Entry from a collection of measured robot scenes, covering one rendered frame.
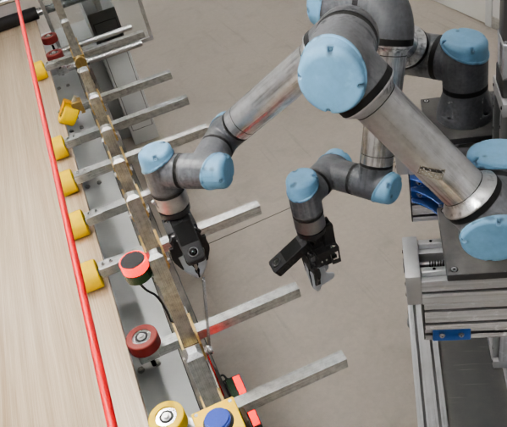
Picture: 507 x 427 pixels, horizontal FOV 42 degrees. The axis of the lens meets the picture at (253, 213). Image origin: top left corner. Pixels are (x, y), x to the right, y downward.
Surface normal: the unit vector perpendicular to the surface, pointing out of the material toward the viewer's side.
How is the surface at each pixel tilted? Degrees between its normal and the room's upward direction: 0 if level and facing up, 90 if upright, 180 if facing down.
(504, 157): 8
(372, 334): 0
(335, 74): 84
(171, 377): 0
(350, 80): 85
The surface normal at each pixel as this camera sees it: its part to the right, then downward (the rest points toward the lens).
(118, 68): 0.34, 0.53
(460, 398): -0.20, -0.76
